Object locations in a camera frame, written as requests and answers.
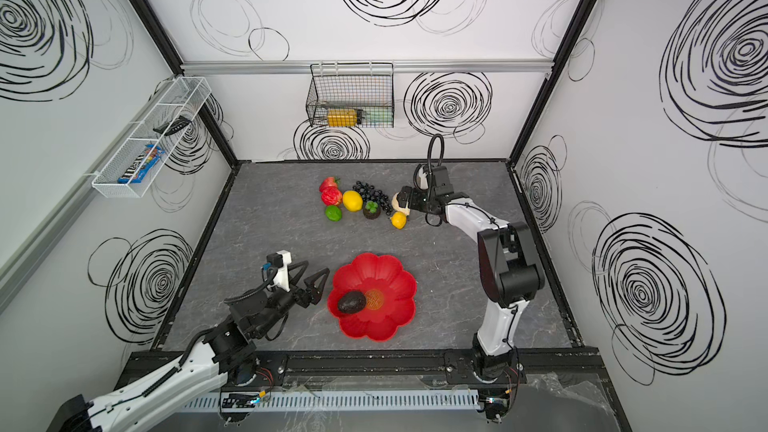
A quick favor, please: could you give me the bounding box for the cream garlic bulb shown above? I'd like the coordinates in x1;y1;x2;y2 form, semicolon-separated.
392;192;410;216

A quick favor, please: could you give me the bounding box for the dark avocado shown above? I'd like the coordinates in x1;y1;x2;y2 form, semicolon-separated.
337;290;367;315

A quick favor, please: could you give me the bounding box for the red flower-shaped fruit bowl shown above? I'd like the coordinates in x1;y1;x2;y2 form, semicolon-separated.
327;252;418;342

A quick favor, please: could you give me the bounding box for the red apple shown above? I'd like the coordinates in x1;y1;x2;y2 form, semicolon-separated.
321;187;343;206

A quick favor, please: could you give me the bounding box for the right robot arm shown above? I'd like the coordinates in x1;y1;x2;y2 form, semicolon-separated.
394;164;546;382

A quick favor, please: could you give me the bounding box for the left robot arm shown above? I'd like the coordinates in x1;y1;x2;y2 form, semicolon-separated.
47;253;330;431

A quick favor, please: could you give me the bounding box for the small yellow pear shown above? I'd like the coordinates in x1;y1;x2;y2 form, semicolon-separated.
390;212;407;230

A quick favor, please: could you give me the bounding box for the dark grape bunch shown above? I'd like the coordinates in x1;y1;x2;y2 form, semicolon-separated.
352;181;394;216

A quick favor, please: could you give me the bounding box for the green lime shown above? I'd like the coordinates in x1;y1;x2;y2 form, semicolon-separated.
325;205;343;222

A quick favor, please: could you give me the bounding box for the yellow lemon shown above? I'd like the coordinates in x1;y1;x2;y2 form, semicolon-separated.
342;190;364;212

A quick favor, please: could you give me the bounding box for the red strawberry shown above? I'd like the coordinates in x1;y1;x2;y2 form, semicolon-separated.
319;176;339;193

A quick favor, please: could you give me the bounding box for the green box in basket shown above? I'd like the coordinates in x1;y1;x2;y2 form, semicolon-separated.
360;106;394;128

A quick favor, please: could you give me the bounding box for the blue candy packet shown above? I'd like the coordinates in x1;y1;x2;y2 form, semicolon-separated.
117;144;165;184

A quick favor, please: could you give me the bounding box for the black remote control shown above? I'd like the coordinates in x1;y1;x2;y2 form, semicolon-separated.
153;116;191;137

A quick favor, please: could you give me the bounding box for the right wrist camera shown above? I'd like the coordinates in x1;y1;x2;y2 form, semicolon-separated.
413;164;429;190

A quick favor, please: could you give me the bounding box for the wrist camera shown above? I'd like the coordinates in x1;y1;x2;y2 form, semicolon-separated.
413;164;429;190
262;250;292;292

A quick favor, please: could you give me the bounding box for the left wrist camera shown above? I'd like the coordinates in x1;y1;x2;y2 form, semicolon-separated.
262;250;292;292

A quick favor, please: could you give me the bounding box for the black wire wall basket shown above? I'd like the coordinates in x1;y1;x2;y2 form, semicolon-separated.
305;61;395;127

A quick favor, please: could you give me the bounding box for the white slotted cable duct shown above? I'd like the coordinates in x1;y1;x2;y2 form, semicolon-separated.
179;390;481;414

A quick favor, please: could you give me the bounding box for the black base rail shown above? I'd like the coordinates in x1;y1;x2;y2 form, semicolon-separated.
244;347;607;389

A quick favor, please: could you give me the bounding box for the white wire wall shelf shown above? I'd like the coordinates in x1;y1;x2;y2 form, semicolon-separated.
91;76;211;199

